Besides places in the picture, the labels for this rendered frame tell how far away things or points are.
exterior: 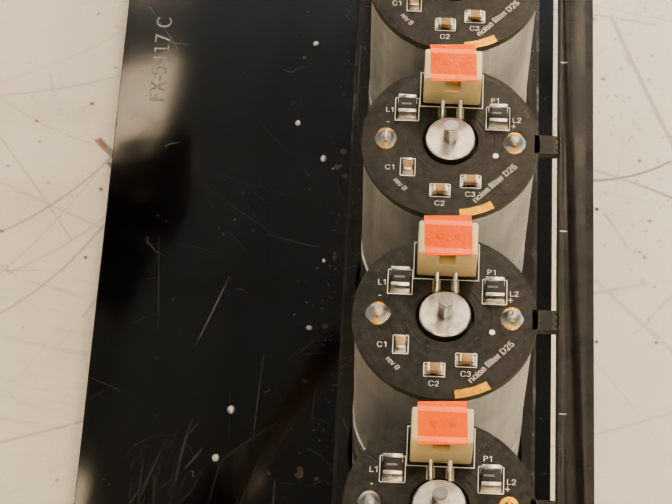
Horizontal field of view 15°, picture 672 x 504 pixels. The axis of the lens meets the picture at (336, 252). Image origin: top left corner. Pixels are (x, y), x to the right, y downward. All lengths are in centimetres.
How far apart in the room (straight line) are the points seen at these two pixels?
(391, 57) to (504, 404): 6
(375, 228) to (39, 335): 7
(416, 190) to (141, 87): 8
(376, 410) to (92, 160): 10
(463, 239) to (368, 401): 3
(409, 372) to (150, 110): 10
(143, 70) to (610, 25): 8
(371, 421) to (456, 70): 5
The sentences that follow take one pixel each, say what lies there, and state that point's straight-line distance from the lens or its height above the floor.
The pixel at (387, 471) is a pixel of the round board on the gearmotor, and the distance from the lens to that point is 33.
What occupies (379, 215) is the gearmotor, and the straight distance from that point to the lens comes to 36.
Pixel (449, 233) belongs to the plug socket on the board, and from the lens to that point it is 34.
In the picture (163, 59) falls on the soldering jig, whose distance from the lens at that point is 43.
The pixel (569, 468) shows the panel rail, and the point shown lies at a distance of 33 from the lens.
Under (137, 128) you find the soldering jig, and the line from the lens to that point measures 42.
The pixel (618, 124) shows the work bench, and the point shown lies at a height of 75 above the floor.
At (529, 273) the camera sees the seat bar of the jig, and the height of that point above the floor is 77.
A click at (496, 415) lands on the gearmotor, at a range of 35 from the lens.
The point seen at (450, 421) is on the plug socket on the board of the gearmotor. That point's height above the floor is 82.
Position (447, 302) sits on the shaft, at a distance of 34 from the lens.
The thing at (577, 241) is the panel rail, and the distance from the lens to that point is 35.
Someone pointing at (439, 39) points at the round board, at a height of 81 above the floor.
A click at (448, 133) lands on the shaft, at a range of 35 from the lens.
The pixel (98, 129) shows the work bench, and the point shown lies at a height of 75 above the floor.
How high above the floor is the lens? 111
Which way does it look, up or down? 60 degrees down
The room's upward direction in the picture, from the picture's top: straight up
